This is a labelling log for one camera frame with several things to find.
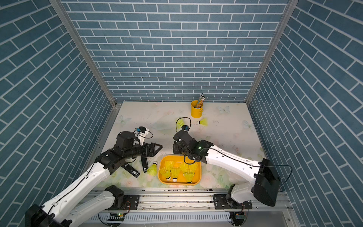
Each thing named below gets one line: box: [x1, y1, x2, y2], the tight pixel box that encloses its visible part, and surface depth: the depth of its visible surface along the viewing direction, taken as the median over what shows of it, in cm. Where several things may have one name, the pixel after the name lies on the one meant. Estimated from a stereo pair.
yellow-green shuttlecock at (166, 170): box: [159, 160, 172, 181], surface depth 83 cm
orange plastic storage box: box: [157, 155, 202, 186], surface depth 82 cm
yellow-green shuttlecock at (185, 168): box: [179, 163, 190, 175], surface depth 84 cm
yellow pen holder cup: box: [190, 99, 204, 119], surface depth 110 cm
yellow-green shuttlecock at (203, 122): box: [196, 117, 209, 127], surface depth 108 cm
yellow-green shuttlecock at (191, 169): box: [186, 162, 199, 178], surface depth 84 cm
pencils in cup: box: [195, 92, 206, 109], surface depth 106 cm
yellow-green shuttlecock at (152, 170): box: [146, 161, 158, 176], surface depth 86 cm
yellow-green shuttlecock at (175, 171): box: [171, 166, 182, 183], surface depth 82 cm
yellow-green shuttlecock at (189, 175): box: [182, 171, 196, 184], surface depth 82 cm
